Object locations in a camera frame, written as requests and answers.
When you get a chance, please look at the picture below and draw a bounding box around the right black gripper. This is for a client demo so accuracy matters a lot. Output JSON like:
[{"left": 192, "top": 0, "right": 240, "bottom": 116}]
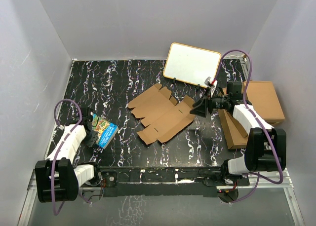
[{"left": 190, "top": 87, "right": 230, "bottom": 117}]

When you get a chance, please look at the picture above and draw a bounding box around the flat brown cardboard box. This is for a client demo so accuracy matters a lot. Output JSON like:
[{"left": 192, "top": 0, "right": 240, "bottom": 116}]
[{"left": 218, "top": 110, "right": 248, "bottom": 149}]

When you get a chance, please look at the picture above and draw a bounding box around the closed brown cardboard box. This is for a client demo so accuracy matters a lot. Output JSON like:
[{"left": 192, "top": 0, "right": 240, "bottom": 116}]
[{"left": 246, "top": 81, "right": 285, "bottom": 125}]

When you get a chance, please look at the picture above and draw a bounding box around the aluminium frame rail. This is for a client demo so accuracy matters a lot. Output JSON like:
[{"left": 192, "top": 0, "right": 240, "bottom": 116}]
[{"left": 18, "top": 171, "right": 304, "bottom": 226}]

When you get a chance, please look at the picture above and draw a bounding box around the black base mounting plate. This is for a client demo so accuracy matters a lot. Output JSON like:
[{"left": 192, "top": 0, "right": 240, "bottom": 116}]
[{"left": 74, "top": 166, "right": 250, "bottom": 199}]

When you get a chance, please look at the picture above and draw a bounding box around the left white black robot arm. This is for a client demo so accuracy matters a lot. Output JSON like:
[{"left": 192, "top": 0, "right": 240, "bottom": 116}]
[{"left": 35, "top": 108, "right": 102, "bottom": 202}]

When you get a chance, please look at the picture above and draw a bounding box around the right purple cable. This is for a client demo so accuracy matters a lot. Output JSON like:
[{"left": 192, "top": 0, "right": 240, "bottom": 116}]
[{"left": 213, "top": 49, "right": 284, "bottom": 203}]

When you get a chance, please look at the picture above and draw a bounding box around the whiteboard with wooden frame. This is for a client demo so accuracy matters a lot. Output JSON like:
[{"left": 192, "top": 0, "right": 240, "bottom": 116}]
[{"left": 163, "top": 42, "right": 221, "bottom": 88}]

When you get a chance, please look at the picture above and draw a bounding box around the blue treehouse book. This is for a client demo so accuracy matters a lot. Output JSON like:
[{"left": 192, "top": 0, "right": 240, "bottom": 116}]
[{"left": 92, "top": 114, "right": 118, "bottom": 149}]

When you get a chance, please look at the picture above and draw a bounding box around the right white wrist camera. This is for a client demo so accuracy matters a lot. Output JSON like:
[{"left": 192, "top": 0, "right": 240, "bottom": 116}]
[{"left": 204, "top": 76, "right": 218, "bottom": 90}]

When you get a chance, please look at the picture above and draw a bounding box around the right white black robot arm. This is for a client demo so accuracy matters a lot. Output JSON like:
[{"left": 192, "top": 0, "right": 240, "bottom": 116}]
[{"left": 190, "top": 79, "right": 286, "bottom": 185}]

